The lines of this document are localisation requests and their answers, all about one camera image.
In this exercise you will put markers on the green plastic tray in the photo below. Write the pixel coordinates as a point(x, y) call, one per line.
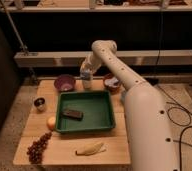
point(97, 109)

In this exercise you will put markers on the purple bowl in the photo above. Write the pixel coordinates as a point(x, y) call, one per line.
point(65, 83)

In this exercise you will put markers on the yellow banana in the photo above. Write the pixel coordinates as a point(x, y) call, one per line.
point(91, 149)

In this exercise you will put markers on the brown bowl with cloth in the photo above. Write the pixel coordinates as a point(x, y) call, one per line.
point(111, 83)

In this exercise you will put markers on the upper shelf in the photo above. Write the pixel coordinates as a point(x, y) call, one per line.
point(95, 6)

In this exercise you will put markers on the yellow round fruit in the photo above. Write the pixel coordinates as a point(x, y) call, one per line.
point(51, 121)

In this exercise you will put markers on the red grape bunch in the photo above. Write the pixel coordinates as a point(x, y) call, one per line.
point(35, 151)

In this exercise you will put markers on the small metal cup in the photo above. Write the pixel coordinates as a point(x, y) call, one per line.
point(40, 104)

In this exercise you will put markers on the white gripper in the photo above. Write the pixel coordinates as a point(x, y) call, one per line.
point(86, 76)

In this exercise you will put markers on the diagonal metal pole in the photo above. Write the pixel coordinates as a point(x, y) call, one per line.
point(23, 47)

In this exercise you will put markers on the lower metal shelf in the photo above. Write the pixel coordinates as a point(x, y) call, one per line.
point(74, 59)

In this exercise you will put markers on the dark brown sponge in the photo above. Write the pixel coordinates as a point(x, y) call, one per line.
point(74, 114)

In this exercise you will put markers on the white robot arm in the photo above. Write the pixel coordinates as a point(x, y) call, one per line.
point(148, 129)

